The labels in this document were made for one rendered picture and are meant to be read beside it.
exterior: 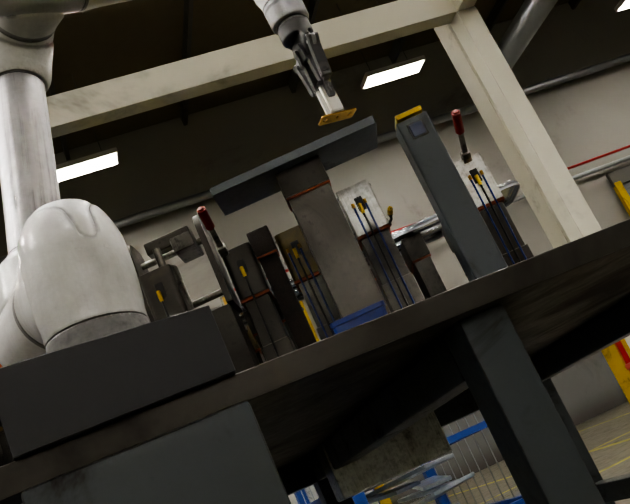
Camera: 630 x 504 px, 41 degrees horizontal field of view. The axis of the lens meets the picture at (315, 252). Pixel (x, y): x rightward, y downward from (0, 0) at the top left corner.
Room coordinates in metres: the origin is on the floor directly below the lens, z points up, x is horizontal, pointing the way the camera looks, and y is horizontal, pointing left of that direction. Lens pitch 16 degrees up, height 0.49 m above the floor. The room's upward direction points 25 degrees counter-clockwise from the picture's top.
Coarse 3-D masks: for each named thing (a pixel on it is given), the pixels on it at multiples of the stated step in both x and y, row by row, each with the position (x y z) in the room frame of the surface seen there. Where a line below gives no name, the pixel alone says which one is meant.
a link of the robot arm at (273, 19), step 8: (272, 0) 1.64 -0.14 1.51; (280, 0) 1.64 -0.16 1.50; (288, 0) 1.64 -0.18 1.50; (296, 0) 1.65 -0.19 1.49; (264, 8) 1.67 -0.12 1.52; (272, 8) 1.65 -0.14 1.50; (280, 8) 1.64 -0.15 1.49; (288, 8) 1.64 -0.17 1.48; (296, 8) 1.65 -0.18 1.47; (304, 8) 1.66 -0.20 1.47; (272, 16) 1.65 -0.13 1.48; (280, 16) 1.64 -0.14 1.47; (288, 16) 1.65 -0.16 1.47; (304, 16) 1.68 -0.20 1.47; (272, 24) 1.67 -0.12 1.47; (280, 24) 1.66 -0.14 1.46
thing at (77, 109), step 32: (416, 0) 5.55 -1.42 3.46; (448, 0) 5.62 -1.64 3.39; (320, 32) 5.32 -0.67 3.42; (352, 32) 5.38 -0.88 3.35; (384, 32) 5.45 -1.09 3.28; (416, 32) 5.66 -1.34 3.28; (192, 64) 5.04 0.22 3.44; (224, 64) 5.10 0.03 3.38; (256, 64) 5.16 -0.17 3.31; (288, 64) 5.29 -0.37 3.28; (64, 96) 4.79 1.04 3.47; (96, 96) 4.85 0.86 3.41; (128, 96) 4.90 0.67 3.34; (160, 96) 4.96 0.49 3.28; (192, 96) 5.14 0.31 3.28; (64, 128) 4.83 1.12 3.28
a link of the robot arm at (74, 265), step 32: (32, 224) 1.16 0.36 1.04; (64, 224) 1.15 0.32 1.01; (96, 224) 1.17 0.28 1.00; (32, 256) 1.15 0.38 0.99; (64, 256) 1.14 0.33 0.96; (96, 256) 1.15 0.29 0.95; (128, 256) 1.21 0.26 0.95; (32, 288) 1.15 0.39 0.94; (64, 288) 1.13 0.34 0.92; (96, 288) 1.14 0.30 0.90; (128, 288) 1.18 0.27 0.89; (32, 320) 1.19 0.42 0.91; (64, 320) 1.13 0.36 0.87
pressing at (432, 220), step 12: (504, 192) 2.02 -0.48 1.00; (516, 192) 2.04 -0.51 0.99; (504, 204) 2.12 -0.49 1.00; (432, 216) 1.94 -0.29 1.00; (408, 228) 1.94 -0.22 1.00; (420, 228) 2.00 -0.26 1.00; (432, 228) 2.05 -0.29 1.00; (396, 240) 2.01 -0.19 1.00; (432, 240) 2.13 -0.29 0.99; (300, 300) 2.12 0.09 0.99; (240, 312) 2.01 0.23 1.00
